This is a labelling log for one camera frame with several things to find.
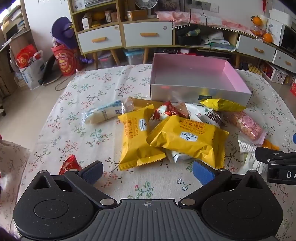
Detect white flat box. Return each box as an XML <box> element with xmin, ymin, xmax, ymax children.
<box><xmin>269</xmin><ymin>8</ymin><xmax>296</xmax><ymax>25</ymax></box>

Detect white rice cracker packet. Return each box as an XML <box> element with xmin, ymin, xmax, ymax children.
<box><xmin>81</xmin><ymin>100</ymin><xmax>124</xmax><ymax>126</ymax></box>

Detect black basket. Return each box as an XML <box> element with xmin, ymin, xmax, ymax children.
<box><xmin>176</xmin><ymin>28</ymin><xmax>201</xmax><ymax>46</ymax></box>

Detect red foil candy packet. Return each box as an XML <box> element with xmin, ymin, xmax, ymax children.
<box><xmin>165</xmin><ymin>101</ymin><xmax>189</xmax><ymax>117</ymax></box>

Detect red patterned bag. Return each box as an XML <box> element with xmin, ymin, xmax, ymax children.
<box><xmin>51</xmin><ymin>45</ymin><xmax>81</xmax><ymax>77</ymax></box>

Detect small red packet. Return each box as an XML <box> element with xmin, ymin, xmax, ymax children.
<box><xmin>58</xmin><ymin>154</ymin><xmax>83</xmax><ymax>176</ymax></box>

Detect white shopping bag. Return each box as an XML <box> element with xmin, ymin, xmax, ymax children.
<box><xmin>15</xmin><ymin>50</ymin><xmax>45</xmax><ymax>90</ymax></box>

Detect pink cloth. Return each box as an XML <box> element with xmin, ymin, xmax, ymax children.
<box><xmin>155</xmin><ymin>10</ymin><xmax>263</xmax><ymax>39</ymax></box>

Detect wooden bookshelf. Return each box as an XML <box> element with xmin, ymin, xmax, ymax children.
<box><xmin>0</xmin><ymin>0</ymin><xmax>32</xmax><ymax>99</ymax></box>

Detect small brown carton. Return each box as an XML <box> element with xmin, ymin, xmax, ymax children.
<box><xmin>105</xmin><ymin>10</ymin><xmax>118</xmax><ymax>23</ymax></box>

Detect small orange packet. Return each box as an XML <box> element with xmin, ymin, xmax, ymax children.
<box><xmin>261</xmin><ymin>138</ymin><xmax>280</xmax><ymax>151</ymax></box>

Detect yellow chip bag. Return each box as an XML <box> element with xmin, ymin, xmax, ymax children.
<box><xmin>200</xmin><ymin>98</ymin><xmax>247</xmax><ymax>112</ymax></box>

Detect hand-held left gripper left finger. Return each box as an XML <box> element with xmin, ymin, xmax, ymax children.
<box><xmin>32</xmin><ymin>161</ymin><xmax>117</xmax><ymax>208</ymax></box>

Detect silver box pink inside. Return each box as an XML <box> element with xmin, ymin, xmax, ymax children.
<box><xmin>150</xmin><ymin>53</ymin><xmax>252</xmax><ymax>109</ymax></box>

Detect pink crispy snack packet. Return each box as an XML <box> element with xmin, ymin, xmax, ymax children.
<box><xmin>222</xmin><ymin>111</ymin><xmax>267</xmax><ymax>146</ymax></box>

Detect pile of papers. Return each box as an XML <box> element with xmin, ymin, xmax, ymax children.
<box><xmin>200</xmin><ymin>31</ymin><xmax>237</xmax><ymax>52</ymax></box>

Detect white printed box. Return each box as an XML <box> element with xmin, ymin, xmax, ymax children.
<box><xmin>265</xmin><ymin>17</ymin><xmax>286</xmax><ymax>47</ymax></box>

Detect cardboard box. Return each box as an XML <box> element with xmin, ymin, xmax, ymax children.
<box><xmin>126</xmin><ymin>10</ymin><xmax>148</xmax><ymax>21</ymax></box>

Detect stack of papers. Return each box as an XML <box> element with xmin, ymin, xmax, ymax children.
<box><xmin>83</xmin><ymin>0</ymin><xmax>116</xmax><ymax>8</ymax></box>

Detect wooden shelf cabinet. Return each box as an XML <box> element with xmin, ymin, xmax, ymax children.
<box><xmin>67</xmin><ymin>0</ymin><xmax>176</xmax><ymax>67</ymax></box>

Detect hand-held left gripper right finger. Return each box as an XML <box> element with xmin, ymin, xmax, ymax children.
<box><xmin>178</xmin><ymin>160</ymin><xmax>266</xmax><ymax>208</ymax></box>

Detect yellow waffle packet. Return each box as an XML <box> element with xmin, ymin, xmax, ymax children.
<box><xmin>117</xmin><ymin>104</ymin><xmax>167</xmax><ymax>171</ymax></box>
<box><xmin>146</xmin><ymin>115</ymin><xmax>230</xmax><ymax>169</ymax></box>

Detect wall socket panel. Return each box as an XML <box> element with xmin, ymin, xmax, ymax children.
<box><xmin>187</xmin><ymin>0</ymin><xmax>219</xmax><ymax>12</ymax></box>

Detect small brown cake packet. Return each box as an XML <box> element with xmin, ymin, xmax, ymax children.
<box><xmin>122</xmin><ymin>97</ymin><xmax>136</xmax><ymax>114</ymax></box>

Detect framed cat picture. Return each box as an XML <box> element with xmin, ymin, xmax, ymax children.
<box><xmin>158</xmin><ymin>0</ymin><xmax>184</xmax><ymax>12</ymax></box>

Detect yellow item on shelf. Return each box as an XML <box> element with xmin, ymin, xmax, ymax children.
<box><xmin>92</xmin><ymin>11</ymin><xmax>104</xmax><ymax>26</ymax></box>

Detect black microwave oven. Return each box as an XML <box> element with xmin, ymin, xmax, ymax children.
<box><xmin>279</xmin><ymin>24</ymin><xmax>296</xmax><ymax>50</ymax></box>

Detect white box red pattern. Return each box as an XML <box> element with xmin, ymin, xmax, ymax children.
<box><xmin>260</xmin><ymin>61</ymin><xmax>290</xmax><ymax>83</ymax></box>

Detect silver white snack packet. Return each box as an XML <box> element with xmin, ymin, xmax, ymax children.
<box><xmin>237</xmin><ymin>134</ymin><xmax>269</xmax><ymax>176</ymax></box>

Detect plain white snack packet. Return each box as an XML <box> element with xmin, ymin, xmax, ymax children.
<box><xmin>166</xmin><ymin>149</ymin><xmax>197</xmax><ymax>164</ymax></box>

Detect black bag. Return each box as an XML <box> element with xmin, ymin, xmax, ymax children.
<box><xmin>42</xmin><ymin>54</ymin><xmax>62</xmax><ymax>86</ymax></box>

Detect small white carton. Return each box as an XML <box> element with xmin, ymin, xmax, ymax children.
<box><xmin>81</xmin><ymin>13</ymin><xmax>93</xmax><ymax>30</ymax></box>

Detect white drawer yellow handle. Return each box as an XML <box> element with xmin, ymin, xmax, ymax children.
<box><xmin>272</xmin><ymin>49</ymin><xmax>296</xmax><ymax>73</ymax></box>
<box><xmin>236</xmin><ymin>34</ymin><xmax>277</xmax><ymax>62</ymax></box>
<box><xmin>122</xmin><ymin>21</ymin><xmax>173</xmax><ymax>47</ymax></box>
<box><xmin>76</xmin><ymin>25</ymin><xmax>122</xmax><ymax>54</ymax></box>

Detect yellow tray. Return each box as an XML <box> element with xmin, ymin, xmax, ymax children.
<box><xmin>248</xmin><ymin>65</ymin><xmax>263</xmax><ymax>76</ymax></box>

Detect white packet dark print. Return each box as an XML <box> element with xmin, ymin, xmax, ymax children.
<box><xmin>185</xmin><ymin>103</ymin><xmax>226</xmax><ymax>130</ymax></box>

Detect red white candy packet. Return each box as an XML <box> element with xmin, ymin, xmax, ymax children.
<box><xmin>151</xmin><ymin>105</ymin><xmax>173</xmax><ymax>121</ymax></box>

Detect wooden low cabinet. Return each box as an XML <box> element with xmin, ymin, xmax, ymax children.
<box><xmin>172</xmin><ymin>22</ymin><xmax>296</xmax><ymax>75</ymax></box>

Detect gold wrapper bar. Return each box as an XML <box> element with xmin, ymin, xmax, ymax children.
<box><xmin>131</xmin><ymin>97</ymin><xmax>167</xmax><ymax>111</ymax></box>

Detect white desk fan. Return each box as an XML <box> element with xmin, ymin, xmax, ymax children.
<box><xmin>134</xmin><ymin>0</ymin><xmax>158</xmax><ymax>19</ymax></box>

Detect purple plush toy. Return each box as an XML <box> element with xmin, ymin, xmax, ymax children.
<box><xmin>51</xmin><ymin>17</ymin><xmax>78</xmax><ymax>49</ymax></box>

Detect glass jar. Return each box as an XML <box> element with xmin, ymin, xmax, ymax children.
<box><xmin>250</xmin><ymin>25</ymin><xmax>264</xmax><ymax>37</ymax></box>

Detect red gift bag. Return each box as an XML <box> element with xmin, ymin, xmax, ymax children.
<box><xmin>15</xmin><ymin>44</ymin><xmax>38</xmax><ymax>69</ymax></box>

